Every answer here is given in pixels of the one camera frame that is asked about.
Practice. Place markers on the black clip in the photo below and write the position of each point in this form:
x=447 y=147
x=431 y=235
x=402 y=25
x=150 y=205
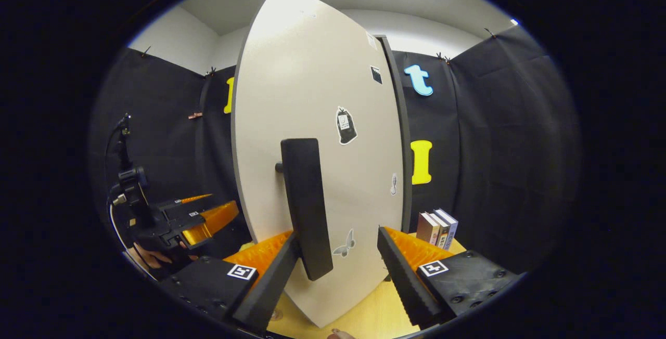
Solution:
x=210 y=72
x=489 y=32
x=146 y=51
x=443 y=57

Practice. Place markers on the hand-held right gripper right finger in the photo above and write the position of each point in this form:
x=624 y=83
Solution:
x=403 y=282

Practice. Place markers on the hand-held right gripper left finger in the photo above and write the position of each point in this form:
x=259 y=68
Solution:
x=273 y=282

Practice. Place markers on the pink clothes peg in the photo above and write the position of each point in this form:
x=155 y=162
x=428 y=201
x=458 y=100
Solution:
x=195 y=115

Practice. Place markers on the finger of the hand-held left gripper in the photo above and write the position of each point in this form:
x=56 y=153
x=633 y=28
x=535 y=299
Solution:
x=187 y=224
x=179 y=205

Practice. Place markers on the beige cabinet door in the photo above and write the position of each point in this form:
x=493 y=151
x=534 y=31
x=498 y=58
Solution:
x=302 y=68

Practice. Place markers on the brown book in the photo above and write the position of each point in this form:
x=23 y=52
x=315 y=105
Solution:
x=425 y=229

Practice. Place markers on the dark grey cabinet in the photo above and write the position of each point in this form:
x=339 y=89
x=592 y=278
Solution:
x=405 y=172

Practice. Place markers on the pinkish rounded object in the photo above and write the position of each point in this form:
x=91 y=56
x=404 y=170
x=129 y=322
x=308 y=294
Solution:
x=341 y=334

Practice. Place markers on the white book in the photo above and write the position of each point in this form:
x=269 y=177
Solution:
x=439 y=232

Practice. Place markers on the black backdrop cloth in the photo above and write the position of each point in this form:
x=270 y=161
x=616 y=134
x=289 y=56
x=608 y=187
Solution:
x=494 y=146

